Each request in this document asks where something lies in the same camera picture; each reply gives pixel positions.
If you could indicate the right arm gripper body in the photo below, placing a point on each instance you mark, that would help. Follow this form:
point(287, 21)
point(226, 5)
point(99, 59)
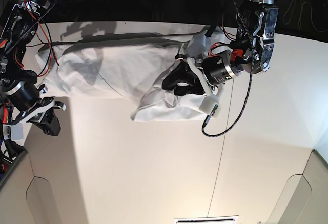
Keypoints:
point(23, 95)

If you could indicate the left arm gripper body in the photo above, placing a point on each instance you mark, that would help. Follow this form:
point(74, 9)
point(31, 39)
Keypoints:
point(225, 66)

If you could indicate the white t-shirt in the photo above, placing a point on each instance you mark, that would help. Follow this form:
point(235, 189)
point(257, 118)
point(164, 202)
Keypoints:
point(128, 67)

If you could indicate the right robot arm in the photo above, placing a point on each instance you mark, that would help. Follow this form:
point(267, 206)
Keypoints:
point(20, 21)

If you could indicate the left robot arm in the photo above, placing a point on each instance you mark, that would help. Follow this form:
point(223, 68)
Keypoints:
point(250, 51)

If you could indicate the grey bin with tools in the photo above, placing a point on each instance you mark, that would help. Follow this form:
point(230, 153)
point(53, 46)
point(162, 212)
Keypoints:
point(11, 156)

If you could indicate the white vent grille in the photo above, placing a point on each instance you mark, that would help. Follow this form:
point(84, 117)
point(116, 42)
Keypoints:
point(207, 220)

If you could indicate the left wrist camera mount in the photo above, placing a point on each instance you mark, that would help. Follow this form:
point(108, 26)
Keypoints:
point(210, 104)

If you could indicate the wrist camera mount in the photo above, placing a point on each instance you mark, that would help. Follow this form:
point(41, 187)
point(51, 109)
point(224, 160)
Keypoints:
point(14, 130)
point(210, 104)

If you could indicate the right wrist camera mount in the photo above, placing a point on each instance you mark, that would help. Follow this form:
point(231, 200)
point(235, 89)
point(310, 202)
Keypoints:
point(14, 130)

